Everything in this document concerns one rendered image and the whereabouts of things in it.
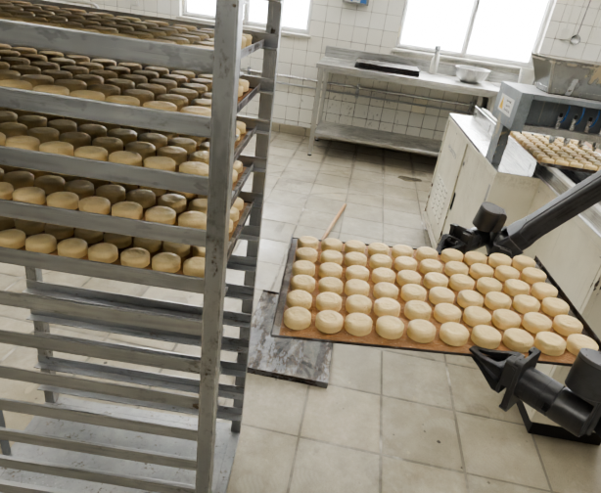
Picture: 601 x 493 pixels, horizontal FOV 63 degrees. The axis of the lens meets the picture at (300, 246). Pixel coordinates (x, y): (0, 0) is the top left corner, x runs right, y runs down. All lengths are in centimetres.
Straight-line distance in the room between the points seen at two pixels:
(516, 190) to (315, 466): 144
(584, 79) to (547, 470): 153
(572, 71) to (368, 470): 174
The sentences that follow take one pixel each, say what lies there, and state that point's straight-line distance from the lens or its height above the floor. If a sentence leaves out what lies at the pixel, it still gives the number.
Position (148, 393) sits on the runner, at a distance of 103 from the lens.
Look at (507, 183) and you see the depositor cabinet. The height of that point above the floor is 79.
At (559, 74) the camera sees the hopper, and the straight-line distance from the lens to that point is 235.
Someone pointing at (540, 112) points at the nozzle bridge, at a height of 110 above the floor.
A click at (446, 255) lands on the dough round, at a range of 119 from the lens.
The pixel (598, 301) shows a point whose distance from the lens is 189.
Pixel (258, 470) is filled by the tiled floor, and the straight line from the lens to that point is 179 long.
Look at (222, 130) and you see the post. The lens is 69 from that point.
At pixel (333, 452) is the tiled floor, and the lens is 188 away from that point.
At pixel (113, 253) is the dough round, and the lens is 92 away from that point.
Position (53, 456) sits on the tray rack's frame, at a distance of 169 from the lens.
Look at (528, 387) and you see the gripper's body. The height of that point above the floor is 92.
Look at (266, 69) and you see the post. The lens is 113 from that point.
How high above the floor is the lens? 142
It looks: 27 degrees down
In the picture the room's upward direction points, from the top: 8 degrees clockwise
